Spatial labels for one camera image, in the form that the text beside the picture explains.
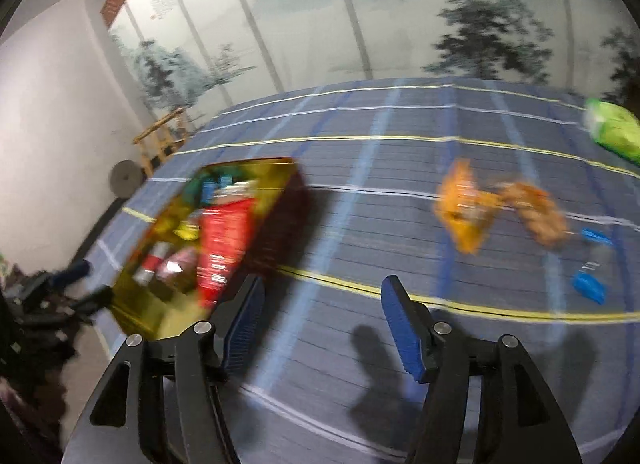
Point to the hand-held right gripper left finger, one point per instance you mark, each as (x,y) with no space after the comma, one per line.
(245,324)

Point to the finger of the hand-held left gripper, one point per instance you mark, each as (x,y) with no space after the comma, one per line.
(75,271)
(95,300)

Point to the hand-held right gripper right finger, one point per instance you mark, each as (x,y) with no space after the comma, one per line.
(402,329)

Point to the dark red tin box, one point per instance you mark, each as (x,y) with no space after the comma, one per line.
(140,309)

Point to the grey packet with red label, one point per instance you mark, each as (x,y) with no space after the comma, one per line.
(150,264)

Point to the red snack packet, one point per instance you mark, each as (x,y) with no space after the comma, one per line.
(225,244)

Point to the pink-brown snack packet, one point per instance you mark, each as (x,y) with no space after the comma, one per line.
(180,266)

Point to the yellow-wrapped candy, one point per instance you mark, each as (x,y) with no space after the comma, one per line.
(185,230)

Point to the clear packet of fried snacks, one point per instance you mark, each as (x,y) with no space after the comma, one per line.
(537,214)

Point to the round grey stone disc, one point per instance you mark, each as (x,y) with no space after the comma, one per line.
(126,178)

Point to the blue plaid tablecloth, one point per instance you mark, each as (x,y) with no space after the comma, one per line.
(350,224)

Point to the orange triangular snack packet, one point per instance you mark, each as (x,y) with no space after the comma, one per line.
(467,224)

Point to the teal snack packet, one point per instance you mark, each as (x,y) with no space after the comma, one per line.
(215,189)

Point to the small orange snack packet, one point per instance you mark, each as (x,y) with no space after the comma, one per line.
(460,184)

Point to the wooden chair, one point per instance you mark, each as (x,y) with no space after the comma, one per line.
(160,136)

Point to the clear packet with blue ends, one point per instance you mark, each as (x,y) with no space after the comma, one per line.
(590,286)

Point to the green snack bag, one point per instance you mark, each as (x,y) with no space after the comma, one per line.
(615,131)

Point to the painted landscape folding screen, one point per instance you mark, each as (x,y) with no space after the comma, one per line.
(325,9)

